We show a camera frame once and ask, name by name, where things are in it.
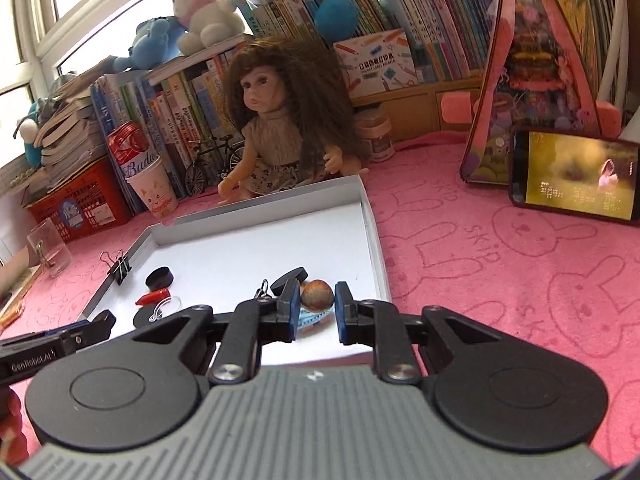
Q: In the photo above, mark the clear plastic cup lid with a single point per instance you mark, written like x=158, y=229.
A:
x=165, y=308

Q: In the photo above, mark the brown walnut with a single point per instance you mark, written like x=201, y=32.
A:
x=317, y=296

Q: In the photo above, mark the red plastic crate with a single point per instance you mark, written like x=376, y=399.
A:
x=88, y=203

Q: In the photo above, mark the pink table cloth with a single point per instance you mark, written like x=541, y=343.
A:
x=525, y=325

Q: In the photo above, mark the white shallow cardboard box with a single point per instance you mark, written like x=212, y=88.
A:
x=219, y=257

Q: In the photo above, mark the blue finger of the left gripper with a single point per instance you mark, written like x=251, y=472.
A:
x=87, y=333

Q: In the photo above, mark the white colourful pencil box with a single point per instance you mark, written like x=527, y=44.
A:
x=376, y=63

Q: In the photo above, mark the light blue hair clip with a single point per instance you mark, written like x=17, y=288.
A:
x=308, y=319

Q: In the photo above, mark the small lidded jar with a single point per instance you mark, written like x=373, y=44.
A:
x=375, y=128

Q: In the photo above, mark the pink triangular toy house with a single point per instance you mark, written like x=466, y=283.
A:
x=540, y=72

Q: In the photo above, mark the white paper cup with cat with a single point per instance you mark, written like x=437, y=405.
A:
x=154, y=189

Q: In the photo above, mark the blue elephant plush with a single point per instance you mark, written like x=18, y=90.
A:
x=154, y=45

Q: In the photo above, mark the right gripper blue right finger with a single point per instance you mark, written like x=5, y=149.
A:
x=379, y=325

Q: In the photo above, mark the stack of books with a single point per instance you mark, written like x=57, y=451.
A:
x=72, y=137

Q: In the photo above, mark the brown-haired doll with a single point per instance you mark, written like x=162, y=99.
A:
x=288, y=100

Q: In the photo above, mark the pink white bunny plush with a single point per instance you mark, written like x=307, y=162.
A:
x=207, y=22

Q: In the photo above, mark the person's left hand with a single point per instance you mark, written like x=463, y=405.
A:
x=13, y=441

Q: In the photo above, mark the black miniature bicycle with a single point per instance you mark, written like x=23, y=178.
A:
x=211, y=164

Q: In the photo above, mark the blue white plush far left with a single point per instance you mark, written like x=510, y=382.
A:
x=28, y=127

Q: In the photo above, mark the red Budweiser can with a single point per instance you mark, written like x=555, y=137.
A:
x=132, y=149

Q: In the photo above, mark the black binder clip on edge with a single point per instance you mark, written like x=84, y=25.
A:
x=118, y=265

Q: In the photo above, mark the black binder clip in box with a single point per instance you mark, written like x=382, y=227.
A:
x=263, y=291

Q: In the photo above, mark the black round puck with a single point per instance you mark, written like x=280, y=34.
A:
x=147, y=315
x=299, y=274
x=159, y=278

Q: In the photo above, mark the smartphone playing video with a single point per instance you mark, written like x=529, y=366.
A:
x=564, y=172

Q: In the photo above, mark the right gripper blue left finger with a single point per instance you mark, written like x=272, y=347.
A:
x=240, y=335

